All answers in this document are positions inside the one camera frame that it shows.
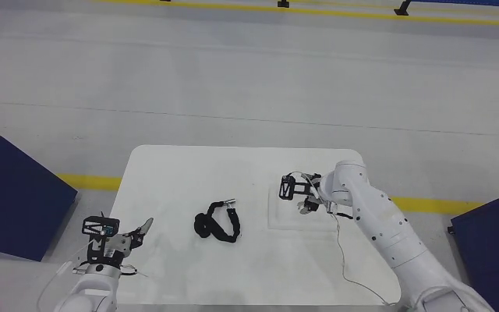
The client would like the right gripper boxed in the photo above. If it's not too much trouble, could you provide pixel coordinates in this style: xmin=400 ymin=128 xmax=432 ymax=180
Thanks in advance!
xmin=296 ymin=172 xmax=338 ymax=216

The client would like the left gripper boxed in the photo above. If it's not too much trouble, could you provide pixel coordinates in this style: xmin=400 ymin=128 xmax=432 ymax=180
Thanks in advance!
xmin=103 ymin=217 xmax=154 ymax=259

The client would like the white foam tray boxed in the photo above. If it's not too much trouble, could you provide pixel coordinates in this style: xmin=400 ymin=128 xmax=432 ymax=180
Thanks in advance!
xmin=267 ymin=182 xmax=339 ymax=232

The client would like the blue partition panel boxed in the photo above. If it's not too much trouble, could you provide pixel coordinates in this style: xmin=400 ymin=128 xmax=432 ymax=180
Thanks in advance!
xmin=0 ymin=135 xmax=79 ymax=263
xmin=447 ymin=197 xmax=499 ymax=312

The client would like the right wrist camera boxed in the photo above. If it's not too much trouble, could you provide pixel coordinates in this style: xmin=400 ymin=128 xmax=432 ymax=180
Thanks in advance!
xmin=278 ymin=171 xmax=323 ymax=201

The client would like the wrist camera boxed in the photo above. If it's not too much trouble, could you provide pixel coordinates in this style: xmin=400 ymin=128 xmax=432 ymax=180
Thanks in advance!
xmin=81 ymin=214 xmax=121 ymax=267
xmin=278 ymin=171 xmax=323 ymax=201

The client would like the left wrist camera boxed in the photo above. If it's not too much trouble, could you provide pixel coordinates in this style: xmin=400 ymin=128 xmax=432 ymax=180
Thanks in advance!
xmin=81 ymin=214 xmax=121 ymax=267

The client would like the black chain padlock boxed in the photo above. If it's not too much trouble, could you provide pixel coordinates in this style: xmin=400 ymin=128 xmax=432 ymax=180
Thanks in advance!
xmin=193 ymin=197 xmax=242 ymax=244

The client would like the thin white cable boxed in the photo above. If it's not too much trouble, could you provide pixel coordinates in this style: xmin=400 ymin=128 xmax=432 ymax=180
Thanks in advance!
xmin=36 ymin=238 xmax=96 ymax=312
xmin=329 ymin=212 xmax=392 ymax=307

